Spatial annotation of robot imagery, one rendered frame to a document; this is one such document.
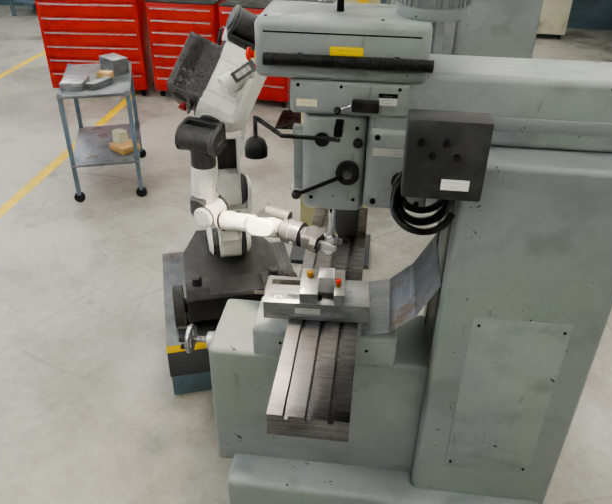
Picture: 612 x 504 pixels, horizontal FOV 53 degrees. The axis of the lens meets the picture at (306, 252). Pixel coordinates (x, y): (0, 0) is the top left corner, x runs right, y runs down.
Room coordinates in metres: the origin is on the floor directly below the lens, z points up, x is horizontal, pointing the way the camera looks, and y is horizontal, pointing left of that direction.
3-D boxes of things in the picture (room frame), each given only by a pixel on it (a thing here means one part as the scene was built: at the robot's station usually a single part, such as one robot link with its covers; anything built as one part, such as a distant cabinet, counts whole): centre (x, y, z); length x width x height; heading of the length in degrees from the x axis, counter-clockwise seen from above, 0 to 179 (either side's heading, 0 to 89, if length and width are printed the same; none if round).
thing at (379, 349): (1.79, -0.08, 0.81); 0.50 x 0.35 x 0.12; 83
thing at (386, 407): (1.80, -0.06, 0.45); 0.81 x 0.32 x 0.60; 83
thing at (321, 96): (1.79, -0.13, 1.68); 0.34 x 0.24 x 0.10; 83
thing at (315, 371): (1.80, -0.08, 0.91); 1.24 x 0.23 x 0.08; 173
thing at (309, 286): (1.68, -0.01, 1.04); 0.15 x 0.06 x 0.04; 176
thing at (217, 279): (2.55, 0.37, 0.59); 0.64 x 0.52 x 0.33; 13
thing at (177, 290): (2.25, 0.58, 0.50); 0.20 x 0.05 x 0.20; 13
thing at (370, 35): (1.79, -0.10, 1.81); 0.47 x 0.26 x 0.16; 83
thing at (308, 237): (1.84, 0.00, 1.13); 0.13 x 0.12 x 0.10; 152
